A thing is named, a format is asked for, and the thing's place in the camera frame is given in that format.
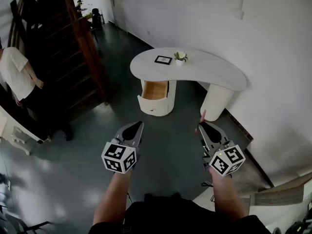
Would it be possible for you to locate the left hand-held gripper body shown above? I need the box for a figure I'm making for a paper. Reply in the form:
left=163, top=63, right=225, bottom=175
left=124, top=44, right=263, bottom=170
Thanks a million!
left=101, top=120, right=143, bottom=174

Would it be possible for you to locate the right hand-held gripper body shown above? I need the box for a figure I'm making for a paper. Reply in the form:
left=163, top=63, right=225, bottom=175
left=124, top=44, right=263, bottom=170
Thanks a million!
left=199, top=121, right=246, bottom=177

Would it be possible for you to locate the large white wooden drawer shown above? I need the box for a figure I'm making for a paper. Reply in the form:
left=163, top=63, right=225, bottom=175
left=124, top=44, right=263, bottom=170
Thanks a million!
left=137, top=80, right=170, bottom=117

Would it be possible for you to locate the person's right forearm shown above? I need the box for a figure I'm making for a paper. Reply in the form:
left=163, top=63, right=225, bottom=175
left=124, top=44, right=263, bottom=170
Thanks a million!
left=210, top=168, right=248, bottom=221

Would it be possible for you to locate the person's left forearm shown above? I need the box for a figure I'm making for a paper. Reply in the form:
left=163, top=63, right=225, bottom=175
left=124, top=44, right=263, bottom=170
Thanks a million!
left=93, top=171, right=134, bottom=226

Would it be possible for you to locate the white curved desk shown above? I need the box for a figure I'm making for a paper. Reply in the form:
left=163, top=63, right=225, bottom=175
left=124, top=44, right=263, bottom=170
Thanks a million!
left=130, top=47, right=247, bottom=122

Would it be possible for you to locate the wooden step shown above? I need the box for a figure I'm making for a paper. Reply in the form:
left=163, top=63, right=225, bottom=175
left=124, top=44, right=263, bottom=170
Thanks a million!
left=240, top=172, right=312, bottom=207

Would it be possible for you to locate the white potted flower plant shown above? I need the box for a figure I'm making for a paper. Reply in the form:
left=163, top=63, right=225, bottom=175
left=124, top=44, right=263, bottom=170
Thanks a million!
left=174, top=51, right=189, bottom=67

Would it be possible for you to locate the person's black clothing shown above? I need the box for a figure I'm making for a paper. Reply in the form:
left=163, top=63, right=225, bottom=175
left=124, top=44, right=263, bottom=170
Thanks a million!
left=88, top=193, right=271, bottom=234

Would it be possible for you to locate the black bag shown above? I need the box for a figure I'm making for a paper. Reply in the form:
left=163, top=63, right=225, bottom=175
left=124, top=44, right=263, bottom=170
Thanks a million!
left=273, top=207, right=312, bottom=234

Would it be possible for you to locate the black metal chair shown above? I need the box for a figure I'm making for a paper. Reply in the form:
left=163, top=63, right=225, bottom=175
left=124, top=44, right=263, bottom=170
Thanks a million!
left=0, top=172, right=56, bottom=234

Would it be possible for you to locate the dark wooden staircase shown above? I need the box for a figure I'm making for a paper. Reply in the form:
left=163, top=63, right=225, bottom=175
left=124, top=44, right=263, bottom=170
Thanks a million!
left=7, top=0, right=110, bottom=142

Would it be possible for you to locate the white door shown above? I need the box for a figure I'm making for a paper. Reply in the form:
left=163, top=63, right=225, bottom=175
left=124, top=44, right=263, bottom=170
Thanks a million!
left=108, top=0, right=129, bottom=33

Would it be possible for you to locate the black picture frame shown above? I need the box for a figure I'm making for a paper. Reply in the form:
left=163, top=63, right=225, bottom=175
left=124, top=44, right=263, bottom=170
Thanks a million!
left=154, top=55, right=173, bottom=65

